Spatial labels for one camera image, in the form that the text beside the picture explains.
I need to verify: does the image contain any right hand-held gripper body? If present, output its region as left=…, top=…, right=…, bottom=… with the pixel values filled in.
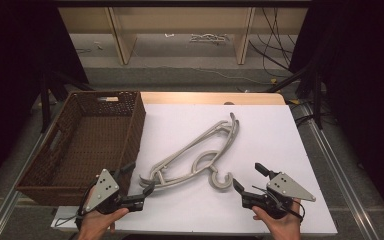
left=241, top=172, right=317, bottom=220

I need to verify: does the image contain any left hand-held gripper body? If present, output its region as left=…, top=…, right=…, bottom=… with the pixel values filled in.
left=79, top=168, right=144, bottom=215

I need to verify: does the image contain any grey plastic hanger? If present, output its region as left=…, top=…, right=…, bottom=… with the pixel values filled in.
left=139, top=112, right=240, bottom=188
left=139, top=112, right=240, bottom=193

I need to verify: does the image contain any brown wicker basket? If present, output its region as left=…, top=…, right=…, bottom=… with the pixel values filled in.
left=14, top=90, right=147, bottom=207

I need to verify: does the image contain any person's left hand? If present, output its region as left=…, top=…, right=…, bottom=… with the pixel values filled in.
left=76, top=207, right=130, bottom=240

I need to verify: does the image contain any person's right hand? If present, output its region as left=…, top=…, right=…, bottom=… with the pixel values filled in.
left=252, top=198, right=303, bottom=240

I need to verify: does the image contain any white table mat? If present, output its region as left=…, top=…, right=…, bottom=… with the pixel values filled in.
left=51, top=103, right=338, bottom=236

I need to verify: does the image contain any black metal stand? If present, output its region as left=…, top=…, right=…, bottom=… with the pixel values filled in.
left=265, top=61, right=325, bottom=130
left=39, top=64, right=94, bottom=134

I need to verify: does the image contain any light wooden shelf unit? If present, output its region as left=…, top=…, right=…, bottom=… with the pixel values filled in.
left=58, top=7, right=309, bottom=66

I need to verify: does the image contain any dark curtain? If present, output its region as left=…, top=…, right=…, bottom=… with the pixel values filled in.
left=289, top=0, right=384, bottom=231
left=0, top=0, right=89, bottom=201

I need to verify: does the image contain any pile of white clutter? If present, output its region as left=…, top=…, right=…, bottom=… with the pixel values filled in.
left=189, top=32, right=230, bottom=45

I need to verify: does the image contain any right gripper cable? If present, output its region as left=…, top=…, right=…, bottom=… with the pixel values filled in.
left=251, top=184, right=306, bottom=222

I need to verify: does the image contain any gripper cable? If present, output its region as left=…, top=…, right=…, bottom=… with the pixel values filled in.
left=251, top=184, right=306, bottom=222
left=53, top=186, right=96, bottom=228

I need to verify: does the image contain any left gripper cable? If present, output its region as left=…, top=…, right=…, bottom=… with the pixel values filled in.
left=53, top=186, right=96, bottom=228

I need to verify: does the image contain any aluminium rail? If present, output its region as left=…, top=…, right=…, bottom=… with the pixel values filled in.
left=0, top=131, right=53, bottom=240
left=298, top=102, right=379, bottom=240

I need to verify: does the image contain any thin white floor cable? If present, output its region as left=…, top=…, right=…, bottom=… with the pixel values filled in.
left=146, top=64, right=272, bottom=86

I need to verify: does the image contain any bundle of black cables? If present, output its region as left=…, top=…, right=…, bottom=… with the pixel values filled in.
left=248, top=7, right=299, bottom=78

